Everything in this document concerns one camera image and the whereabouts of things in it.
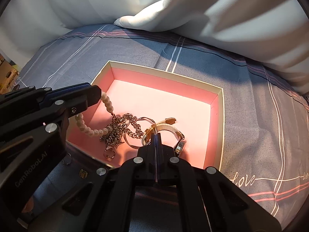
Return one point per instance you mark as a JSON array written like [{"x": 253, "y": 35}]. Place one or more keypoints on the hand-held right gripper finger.
[
  {"x": 159, "y": 149},
  {"x": 154, "y": 149}
]

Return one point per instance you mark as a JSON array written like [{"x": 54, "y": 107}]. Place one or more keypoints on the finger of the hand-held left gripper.
[
  {"x": 82, "y": 99},
  {"x": 70, "y": 90}
]

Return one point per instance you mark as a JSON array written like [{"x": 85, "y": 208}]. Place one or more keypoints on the thin silver bangle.
[{"x": 144, "y": 119}]

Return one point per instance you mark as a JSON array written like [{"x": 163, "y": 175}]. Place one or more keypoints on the grey box with pink lining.
[{"x": 169, "y": 101}]

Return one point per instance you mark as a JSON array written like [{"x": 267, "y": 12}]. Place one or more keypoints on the cluttered storage shelf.
[{"x": 7, "y": 75}]

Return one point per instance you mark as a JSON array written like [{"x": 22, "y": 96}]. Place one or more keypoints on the white curtain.
[
  {"x": 229, "y": 17},
  {"x": 60, "y": 2}
]

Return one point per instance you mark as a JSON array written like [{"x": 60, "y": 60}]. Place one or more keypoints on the blue plaid bed sheet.
[{"x": 253, "y": 125}]

